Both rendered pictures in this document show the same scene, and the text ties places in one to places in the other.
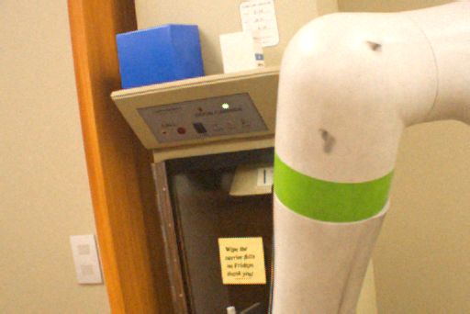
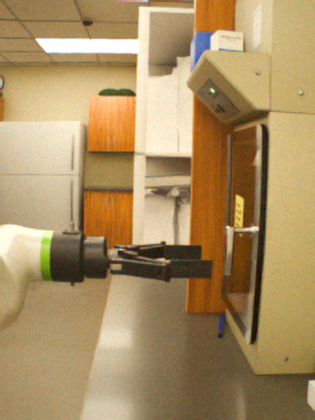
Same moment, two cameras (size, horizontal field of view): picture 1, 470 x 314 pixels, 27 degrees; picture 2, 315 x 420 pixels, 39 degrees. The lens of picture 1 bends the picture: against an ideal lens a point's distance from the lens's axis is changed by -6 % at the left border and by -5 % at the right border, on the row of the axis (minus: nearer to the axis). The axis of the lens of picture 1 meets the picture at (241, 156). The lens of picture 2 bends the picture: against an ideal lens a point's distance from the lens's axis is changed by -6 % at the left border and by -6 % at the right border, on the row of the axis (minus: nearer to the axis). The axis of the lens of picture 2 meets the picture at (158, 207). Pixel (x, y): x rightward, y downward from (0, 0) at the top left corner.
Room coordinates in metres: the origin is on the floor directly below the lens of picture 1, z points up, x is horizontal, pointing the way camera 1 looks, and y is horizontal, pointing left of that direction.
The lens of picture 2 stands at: (1.03, -0.75, 1.32)
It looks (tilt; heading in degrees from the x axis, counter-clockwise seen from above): 6 degrees down; 63
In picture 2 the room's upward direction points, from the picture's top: 1 degrees clockwise
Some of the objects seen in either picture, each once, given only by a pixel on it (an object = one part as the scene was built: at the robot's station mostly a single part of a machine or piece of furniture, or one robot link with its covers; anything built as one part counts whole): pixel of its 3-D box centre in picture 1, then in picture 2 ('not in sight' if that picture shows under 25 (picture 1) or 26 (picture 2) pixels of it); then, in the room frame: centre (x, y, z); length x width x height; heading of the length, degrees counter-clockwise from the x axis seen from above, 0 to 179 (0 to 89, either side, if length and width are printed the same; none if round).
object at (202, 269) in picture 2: not in sight; (190, 268); (1.42, -0.11, 1.14); 0.07 x 0.01 x 0.03; 156
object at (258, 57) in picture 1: (242, 51); (226, 49); (1.53, -0.02, 1.54); 0.05 x 0.05 x 0.06; 74
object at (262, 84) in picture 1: (220, 107); (221, 93); (1.55, 0.02, 1.46); 0.32 x 0.11 x 0.10; 66
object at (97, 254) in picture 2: not in sight; (111, 258); (1.32, 0.01, 1.15); 0.09 x 0.08 x 0.07; 156
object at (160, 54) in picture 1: (160, 56); (215, 57); (1.59, 0.10, 1.56); 0.10 x 0.10 x 0.09; 66
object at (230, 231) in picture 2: not in sight; (237, 249); (1.53, -0.08, 1.17); 0.05 x 0.03 x 0.10; 155
